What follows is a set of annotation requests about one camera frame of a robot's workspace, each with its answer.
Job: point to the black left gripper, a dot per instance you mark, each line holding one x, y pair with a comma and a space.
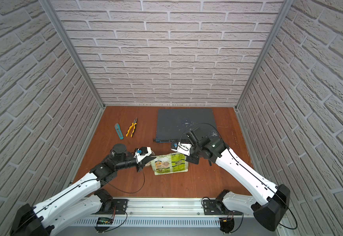
141, 163

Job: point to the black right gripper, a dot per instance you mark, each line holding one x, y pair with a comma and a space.
191, 157

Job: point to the green oats bag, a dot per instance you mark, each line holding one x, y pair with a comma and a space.
169, 164

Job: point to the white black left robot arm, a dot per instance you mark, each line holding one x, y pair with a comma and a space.
83, 198

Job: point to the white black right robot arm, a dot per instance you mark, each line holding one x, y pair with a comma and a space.
268, 202

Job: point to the teal utility knife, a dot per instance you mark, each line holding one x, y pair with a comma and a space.
118, 130

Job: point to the yellow black pliers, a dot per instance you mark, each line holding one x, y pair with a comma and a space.
132, 128

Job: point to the left small circuit board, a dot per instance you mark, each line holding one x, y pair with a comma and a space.
105, 221

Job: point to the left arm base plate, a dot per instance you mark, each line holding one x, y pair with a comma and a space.
117, 206

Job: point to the dark grey network switch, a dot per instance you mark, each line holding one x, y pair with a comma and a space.
173, 123

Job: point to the aluminium front rail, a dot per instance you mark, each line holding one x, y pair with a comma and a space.
184, 207

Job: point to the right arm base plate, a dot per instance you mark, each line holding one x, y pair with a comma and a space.
216, 207

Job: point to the white slotted cable duct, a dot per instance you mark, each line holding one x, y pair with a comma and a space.
191, 222

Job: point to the aluminium right corner post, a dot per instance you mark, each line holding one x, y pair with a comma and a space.
285, 7

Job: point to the aluminium corner post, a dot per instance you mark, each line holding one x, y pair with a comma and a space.
61, 31
285, 7

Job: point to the aluminium left corner post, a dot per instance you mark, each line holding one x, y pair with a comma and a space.
61, 31

